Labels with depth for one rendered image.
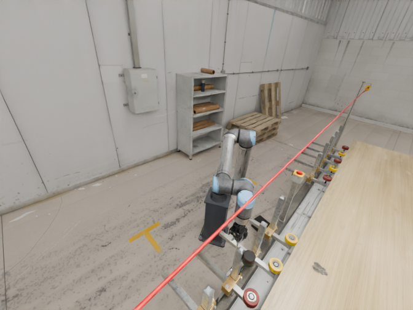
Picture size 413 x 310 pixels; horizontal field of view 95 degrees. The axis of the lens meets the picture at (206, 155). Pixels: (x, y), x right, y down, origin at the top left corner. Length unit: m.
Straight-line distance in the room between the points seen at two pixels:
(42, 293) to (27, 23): 2.59
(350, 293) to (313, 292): 0.20
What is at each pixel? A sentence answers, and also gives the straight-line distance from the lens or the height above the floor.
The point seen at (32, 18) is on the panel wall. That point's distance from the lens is 2.95.
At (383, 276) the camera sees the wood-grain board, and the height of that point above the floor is 0.90.
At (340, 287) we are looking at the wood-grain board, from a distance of 1.47.
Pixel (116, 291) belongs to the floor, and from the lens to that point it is 2.30.
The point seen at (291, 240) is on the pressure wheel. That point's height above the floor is 0.91.
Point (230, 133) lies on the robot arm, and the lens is 1.47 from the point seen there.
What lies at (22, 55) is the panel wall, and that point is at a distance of 2.94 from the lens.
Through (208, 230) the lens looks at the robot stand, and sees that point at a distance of 2.34.
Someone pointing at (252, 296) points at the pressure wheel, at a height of 0.91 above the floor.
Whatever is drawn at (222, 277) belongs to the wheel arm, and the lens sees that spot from 1.30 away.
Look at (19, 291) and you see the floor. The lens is 2.68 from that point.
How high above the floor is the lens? 2.01
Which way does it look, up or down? 30 degrees down
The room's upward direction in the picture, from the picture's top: 4 degrees clockwise
